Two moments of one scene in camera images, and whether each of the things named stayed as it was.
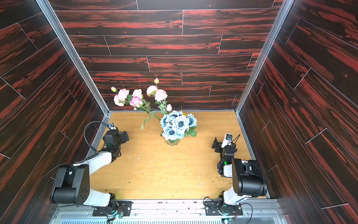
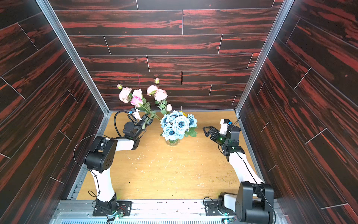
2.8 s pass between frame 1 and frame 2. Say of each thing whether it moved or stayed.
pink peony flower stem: stayed
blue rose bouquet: stayed
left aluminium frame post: stayed
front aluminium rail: stayed
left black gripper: moved
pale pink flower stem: moved
